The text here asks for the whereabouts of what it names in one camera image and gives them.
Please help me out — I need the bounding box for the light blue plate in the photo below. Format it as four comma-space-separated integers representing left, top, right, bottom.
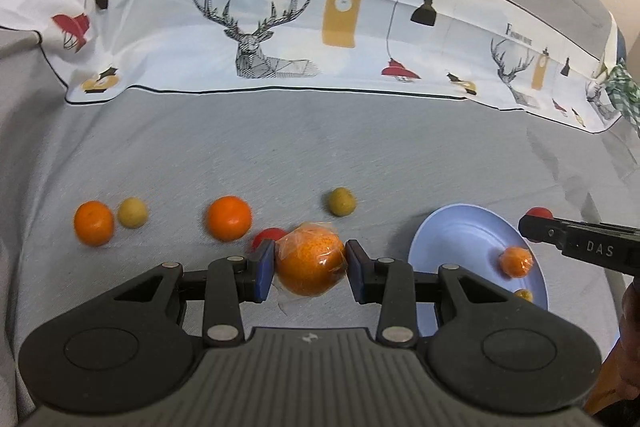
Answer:
408, 204, 550, 338

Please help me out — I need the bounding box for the person's right forearm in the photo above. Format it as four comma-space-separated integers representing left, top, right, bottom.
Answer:
618, 281, 640, 414

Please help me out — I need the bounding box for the grey bed sheet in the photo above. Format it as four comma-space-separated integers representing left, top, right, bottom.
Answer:
0, 0, 640, 427

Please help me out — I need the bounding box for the plastic-wrapped orange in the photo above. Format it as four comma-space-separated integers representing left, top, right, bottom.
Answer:
498, 246, 534, 279
274, 222, 349, 297

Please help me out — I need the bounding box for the deer and lamp printed cloth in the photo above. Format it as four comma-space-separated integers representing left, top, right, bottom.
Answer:
0, 0, 627, 136

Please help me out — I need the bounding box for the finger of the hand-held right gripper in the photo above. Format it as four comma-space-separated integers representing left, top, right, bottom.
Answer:
518, 213, 575, 254

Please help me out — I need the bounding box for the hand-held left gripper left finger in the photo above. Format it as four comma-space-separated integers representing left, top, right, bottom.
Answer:
109, 241, 277, 348

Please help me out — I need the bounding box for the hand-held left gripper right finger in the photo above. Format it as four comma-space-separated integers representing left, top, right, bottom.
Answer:
345, 239, 507, 349

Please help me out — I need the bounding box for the green checked cloth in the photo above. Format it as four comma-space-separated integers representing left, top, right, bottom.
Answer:
604, 64, 640, 134

